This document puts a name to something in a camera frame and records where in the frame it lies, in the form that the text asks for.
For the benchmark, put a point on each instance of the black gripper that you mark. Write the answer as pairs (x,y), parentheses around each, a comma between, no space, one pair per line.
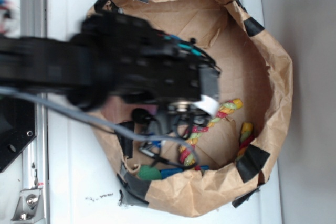
(154,76)

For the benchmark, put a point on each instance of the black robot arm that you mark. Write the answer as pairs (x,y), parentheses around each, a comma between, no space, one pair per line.
(75,68)

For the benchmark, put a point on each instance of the blue flat object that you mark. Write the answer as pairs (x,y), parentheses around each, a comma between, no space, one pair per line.
(165,173)

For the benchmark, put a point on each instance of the green ball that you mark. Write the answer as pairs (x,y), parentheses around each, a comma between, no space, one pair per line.
(148,172)

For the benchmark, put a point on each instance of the brown paper bag bin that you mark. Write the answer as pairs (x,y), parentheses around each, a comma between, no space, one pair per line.
(255,68)

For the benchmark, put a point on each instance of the multicoloured twisted rope toy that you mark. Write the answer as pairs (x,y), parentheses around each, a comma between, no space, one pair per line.
(217,141)

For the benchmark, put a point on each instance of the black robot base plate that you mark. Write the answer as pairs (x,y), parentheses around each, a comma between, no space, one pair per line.
(18,128)

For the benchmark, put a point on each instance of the silver aluminium rail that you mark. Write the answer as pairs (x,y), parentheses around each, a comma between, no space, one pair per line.
(35,155)

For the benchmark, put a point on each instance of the silver corner bracket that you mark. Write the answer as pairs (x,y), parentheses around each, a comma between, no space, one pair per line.
(29,208)

